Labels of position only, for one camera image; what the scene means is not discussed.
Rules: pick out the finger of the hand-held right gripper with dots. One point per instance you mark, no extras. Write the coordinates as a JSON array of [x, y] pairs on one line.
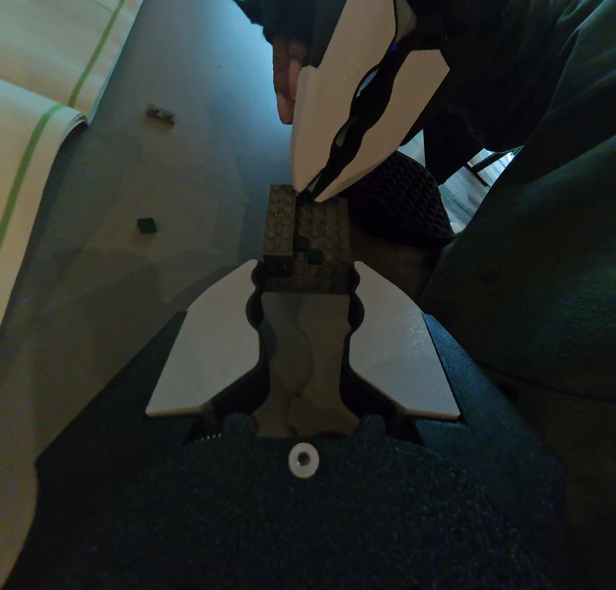
[[409, 99], [332, 94]]

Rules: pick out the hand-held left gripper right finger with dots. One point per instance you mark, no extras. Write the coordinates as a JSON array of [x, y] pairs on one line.
[[399, 354]]

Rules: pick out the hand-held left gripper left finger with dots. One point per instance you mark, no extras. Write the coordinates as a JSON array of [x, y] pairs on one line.
[[207, 354]]

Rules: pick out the grey studded building plate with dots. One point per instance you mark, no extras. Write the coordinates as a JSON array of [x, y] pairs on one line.
[[313, 243]]

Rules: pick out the person's right forearm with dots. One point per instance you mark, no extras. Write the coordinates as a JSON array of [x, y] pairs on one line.
[[529, 70]]

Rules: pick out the person's right hand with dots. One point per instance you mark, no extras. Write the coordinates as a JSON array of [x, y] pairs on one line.
[[286, 79]]

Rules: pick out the black textured cushion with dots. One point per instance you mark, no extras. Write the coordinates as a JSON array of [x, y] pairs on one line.
[[399, 205]]

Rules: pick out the person's dark green hoodie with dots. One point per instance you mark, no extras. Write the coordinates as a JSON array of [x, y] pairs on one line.
[[529, 286]]

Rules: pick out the small grey two-stud plate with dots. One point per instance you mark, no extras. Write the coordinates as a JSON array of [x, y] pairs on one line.
[[160, 114]]

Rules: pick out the open instruction booklet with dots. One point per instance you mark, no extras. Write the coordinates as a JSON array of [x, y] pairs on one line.
[[48, 31]]

